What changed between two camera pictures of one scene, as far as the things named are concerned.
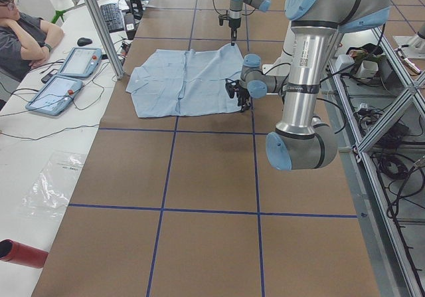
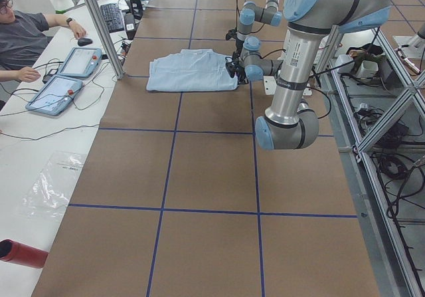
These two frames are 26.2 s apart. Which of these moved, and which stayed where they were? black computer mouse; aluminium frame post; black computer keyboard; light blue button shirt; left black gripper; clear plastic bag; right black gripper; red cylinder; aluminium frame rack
Moved: light blue button shirt; right black gripper; left black gripper
Stayed: aluminium frame post; clear plastic bag; black computer keyboard; black computer mouse; red cylinder; aluminium frame rack
